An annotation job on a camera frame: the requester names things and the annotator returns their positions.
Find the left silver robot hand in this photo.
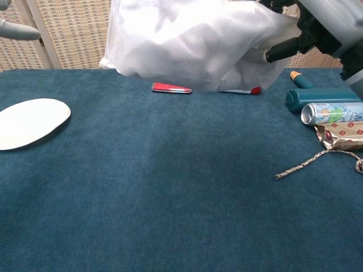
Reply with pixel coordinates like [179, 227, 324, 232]
[0, 0, 42, 40]

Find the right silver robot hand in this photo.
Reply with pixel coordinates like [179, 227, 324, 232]
[249, 0, 363, 80]

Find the translucent plastic bag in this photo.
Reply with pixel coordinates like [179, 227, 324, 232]
[99, 0, 302, 93]

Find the woven folding screen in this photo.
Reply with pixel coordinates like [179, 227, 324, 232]
[0, 0, 363, 71]

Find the white round plate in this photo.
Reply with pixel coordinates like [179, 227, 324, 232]
[0, 98, 71, 151]

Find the light blue drink can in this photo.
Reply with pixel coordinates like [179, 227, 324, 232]
[300, 101, 363, 126]

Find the red juice bottle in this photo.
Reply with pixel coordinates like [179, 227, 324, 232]
[218, 86, 262, 96]

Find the gold foil snack package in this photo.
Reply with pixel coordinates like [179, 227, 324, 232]
[313, 121, 363, 151]

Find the red stamp pad case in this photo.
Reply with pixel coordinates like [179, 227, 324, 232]
[151, 82, 193, 95]

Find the teal blue tablecloth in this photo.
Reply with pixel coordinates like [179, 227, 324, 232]
[0, 67, 363, 272]

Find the braided beige rope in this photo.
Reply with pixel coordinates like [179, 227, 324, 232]
[274, 149, 363, 181]

